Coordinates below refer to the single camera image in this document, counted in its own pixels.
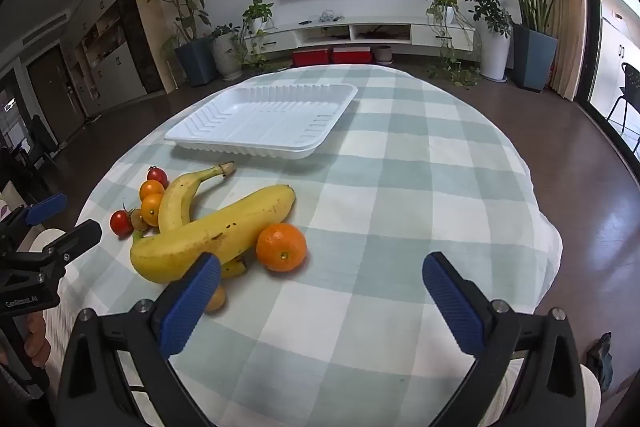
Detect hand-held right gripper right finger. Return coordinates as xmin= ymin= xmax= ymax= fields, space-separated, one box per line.
xmin=421 ymin=251 xmax=587 ymax=427

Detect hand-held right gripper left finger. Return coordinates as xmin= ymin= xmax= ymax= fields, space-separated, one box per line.
xmin=56 ymin=251 xmax=222 ymax=427

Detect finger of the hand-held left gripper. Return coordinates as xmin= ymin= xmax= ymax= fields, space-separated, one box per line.
xmin=41 ymin=219 xmax=104 ymax=274
xmin=0 ymin=193 xmax=69 ymax=254

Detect small orange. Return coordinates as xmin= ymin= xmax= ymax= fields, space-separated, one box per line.
xmin=204 ymin=284 xmax=227 ymax=313

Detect large orange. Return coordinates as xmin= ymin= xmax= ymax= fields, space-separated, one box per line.
xmin=256 ymin=223 xmax=308 ymax=273

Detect white plastic tray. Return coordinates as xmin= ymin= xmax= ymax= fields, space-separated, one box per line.
xmin=164 ymin=83 xmax=359 ymax=159

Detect person's left hand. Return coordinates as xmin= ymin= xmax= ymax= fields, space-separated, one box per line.
xmin=23 ymin=312 xmax=52 ymax=369

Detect brown door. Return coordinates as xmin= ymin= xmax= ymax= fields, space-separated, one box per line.
xmin=25 ymin=44 xmax=86 ymax=142

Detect dark cloth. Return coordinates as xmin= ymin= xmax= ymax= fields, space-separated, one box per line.
xmin=585 ymin=332 xmax=615 ymax=393

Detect tall plant in blue pot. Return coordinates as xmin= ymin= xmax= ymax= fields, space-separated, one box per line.
xmin=141 ymin=0 xmax=218 ymax=88

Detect plant in white ribbed pot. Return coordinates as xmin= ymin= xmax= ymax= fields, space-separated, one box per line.
xmin=209 ymin=24 xmax=244 ymax=81

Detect plant in tall white pot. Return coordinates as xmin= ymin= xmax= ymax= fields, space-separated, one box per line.
xmin=465 ymin=0 xmax=513 ymax=82

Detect large-leaf plant in blue pot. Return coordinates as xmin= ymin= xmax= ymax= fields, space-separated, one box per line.
xmin=451 ymin=0 xmax=581 ymax=94

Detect red storage box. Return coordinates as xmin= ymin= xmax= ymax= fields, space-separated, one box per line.
xmin=292 ymin=48 xmax=332 ymax=66
xmin=332 ymin=47 xmax=372 ymax=64

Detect black chair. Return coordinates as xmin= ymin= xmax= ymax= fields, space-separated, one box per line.
xmin=607 ymin=63 xmax=640 ymax=138

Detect white television cabinet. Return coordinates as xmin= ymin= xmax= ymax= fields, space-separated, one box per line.
xmin=245 ymin=18 xmax=476 ymax=58

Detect pothos plant on cabinet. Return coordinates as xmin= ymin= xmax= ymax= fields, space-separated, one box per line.
xmin=239 ymin=0 xmax=281 ymax=72

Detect trailing vine plant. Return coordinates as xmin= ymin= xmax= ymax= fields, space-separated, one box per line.
xmin=426 ymin=0 xmax=483 ymax=88

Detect beige curtain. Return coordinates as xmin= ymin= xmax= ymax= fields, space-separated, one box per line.
xmin=542 ymin=0 xmax=593 ymax=102

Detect wall storage cabinet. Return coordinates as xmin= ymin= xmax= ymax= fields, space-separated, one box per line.
xmin=65 ymin=0 xmax=166 ymax=118

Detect tangled cables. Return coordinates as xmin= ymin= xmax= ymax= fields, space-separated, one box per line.
xmin=299 ymin=10 xmax=346 ymax=25

